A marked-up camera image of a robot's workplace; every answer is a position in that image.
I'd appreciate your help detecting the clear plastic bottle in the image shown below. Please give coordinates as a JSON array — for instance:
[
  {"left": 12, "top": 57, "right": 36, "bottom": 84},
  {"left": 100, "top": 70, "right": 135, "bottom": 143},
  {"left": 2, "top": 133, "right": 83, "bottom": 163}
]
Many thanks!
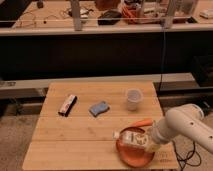
[{"left": 113, "top": 131, "right": 160, "bottom": 153}]

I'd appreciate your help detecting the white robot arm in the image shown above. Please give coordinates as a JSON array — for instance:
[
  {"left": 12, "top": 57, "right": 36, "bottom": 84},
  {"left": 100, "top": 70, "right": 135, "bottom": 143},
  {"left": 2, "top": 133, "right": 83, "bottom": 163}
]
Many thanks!
[{"left": 146, "top": 104, "right": 213, "bottom": 154}]

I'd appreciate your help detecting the orange ceramic bowl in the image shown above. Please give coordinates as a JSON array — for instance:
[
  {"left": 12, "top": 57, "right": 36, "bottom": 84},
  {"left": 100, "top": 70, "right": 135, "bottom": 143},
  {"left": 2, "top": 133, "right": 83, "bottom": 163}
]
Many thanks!
[{"left": 115, "top": 126, "right": 155, "bottom": 168}]

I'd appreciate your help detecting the blue sponge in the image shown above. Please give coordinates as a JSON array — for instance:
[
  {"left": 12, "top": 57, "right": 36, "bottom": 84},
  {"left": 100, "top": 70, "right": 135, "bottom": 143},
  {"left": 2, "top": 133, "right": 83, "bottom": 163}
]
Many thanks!
[{"left": 89, "top": 101, "right": 110, "bottom": 117}]

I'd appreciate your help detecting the orange carrot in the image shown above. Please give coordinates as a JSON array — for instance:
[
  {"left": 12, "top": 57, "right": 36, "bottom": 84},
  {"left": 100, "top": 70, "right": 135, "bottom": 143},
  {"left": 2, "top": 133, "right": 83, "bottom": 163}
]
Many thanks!
[{"left": 131, "top": 119, "right": 153, "bottom": 127}]

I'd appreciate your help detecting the black object on bench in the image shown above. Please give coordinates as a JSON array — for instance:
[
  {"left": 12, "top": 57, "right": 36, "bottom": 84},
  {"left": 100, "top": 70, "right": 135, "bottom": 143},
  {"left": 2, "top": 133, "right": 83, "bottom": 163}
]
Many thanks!
[{"left": 98, "top": 10, "right": 121, "bottom": 25}]

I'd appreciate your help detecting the orange tool on bench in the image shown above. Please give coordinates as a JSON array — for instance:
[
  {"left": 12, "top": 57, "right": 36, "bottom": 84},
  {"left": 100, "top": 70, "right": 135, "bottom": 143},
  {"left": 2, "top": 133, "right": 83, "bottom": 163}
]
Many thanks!
[{"left": 122, "top": 4, "right": 138, "bottom": 24}]

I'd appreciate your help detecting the black hanging cable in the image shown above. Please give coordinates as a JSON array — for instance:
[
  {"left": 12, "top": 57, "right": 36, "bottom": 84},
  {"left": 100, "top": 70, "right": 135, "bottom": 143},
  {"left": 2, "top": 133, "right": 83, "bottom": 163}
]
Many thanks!
[{"left": 157, "top": 25, "right": 168, "bottom": 93}]

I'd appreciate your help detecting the grey metal post left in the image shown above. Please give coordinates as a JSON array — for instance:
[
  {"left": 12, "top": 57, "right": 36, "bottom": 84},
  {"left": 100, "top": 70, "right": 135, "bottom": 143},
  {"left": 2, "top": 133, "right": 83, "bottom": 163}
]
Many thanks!
[{"left": 70, "top": 0, "right": 82, "bottom": 31}]

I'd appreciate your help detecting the grey metal post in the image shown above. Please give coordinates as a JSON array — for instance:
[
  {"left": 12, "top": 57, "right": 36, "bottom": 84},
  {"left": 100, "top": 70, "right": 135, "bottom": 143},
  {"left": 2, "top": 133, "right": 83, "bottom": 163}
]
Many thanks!
[
  {"left": 70, "top": 0, "right": 82, "bottom": 31},
  {"left": 163, "top": 0, "right": 176, "bottom": 29}
]

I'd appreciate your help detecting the grey metal post right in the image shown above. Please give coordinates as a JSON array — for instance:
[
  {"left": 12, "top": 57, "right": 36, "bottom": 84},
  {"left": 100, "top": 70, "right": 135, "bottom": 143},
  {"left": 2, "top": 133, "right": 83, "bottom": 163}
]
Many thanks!
[{"left": 163, "top": 0, "right": 176, "bottom": 29}]

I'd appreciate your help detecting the black cable on floor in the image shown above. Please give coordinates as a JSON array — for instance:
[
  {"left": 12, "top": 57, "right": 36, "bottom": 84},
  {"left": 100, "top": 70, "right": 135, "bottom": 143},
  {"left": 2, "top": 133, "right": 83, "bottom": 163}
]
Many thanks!
[{"left": 170, "top": 139, "right": 203, "bottom": 171}]

